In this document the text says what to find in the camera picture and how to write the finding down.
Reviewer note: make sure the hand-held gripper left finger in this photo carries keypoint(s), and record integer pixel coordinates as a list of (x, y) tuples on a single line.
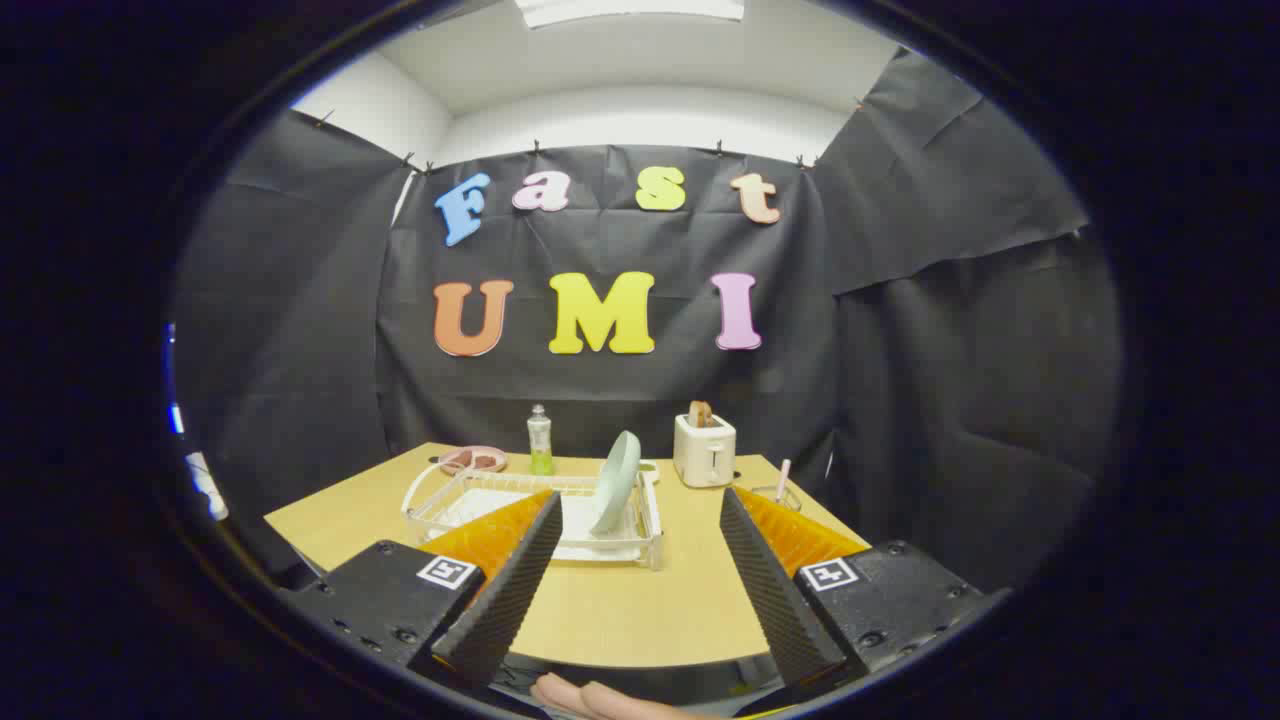
[(500, 620)]

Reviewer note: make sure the pink dish with food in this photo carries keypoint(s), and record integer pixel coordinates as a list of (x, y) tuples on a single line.
[(472, 460)]

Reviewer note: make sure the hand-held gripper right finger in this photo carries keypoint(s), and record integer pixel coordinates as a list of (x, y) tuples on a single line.
[(775, 610)]

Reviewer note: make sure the black backdrop cloth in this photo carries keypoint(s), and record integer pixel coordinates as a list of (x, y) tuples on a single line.
[(900, 400)]

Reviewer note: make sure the white printed object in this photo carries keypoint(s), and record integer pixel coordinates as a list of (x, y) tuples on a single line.
[(206, 485)]

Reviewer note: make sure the ceiling light panel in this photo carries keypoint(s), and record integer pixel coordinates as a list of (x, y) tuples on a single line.
[(630, 8)]

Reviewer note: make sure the brown bread slice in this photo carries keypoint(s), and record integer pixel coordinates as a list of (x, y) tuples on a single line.
[(700, 414)]

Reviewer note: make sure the pale green plate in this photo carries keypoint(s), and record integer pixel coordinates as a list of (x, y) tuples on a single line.
[(615, 480)]

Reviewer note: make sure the metal mesh basket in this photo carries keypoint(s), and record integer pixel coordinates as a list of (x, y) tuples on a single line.
[(770, 494)]

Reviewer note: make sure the cream white toaster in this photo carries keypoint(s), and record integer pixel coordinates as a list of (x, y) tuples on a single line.
[(700, 455)]

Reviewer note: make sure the clear bottle with green liquid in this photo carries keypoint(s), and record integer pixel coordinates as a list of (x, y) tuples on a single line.
[(540, 445)]

